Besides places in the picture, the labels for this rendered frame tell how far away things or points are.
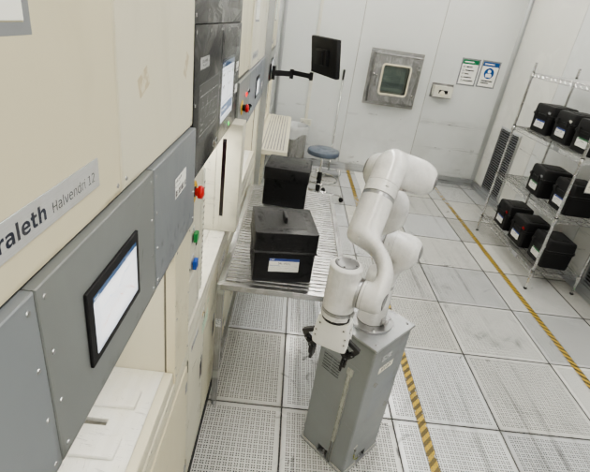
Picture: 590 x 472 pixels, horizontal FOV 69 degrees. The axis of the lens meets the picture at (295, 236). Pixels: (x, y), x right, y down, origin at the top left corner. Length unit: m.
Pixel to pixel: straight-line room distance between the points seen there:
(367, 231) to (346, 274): 0.13
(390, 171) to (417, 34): 5.05
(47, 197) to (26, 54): 0.14
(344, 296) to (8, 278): 0.76
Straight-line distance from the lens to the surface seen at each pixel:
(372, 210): 1.13
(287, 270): 1.97
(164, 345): 1.35
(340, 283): 1.06
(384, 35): 6.09
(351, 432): 2.07
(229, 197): 2.07
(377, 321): 1.82
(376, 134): 6.25
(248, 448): 2.30
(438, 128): 6.43
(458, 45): 6.32
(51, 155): 0.55
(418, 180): 1.30
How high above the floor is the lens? 1.85
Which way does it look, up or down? 27 degrees down
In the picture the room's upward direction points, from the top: 8 degrees clockwise
